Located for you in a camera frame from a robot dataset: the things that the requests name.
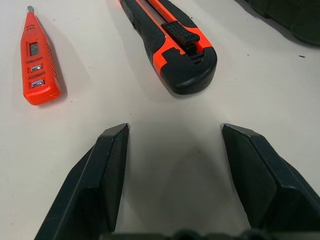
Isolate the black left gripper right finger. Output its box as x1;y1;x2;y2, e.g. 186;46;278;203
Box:
221;122;320;240

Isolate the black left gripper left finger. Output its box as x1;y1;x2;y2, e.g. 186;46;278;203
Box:
33;122;131;240

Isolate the orange voltage tester pen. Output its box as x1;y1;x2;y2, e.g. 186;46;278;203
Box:
19;5;62;106

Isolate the orange and black utility knife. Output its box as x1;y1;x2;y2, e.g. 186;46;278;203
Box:
119;0;218;95

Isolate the black plastic tool case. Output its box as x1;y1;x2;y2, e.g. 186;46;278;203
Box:
234;0;320;47

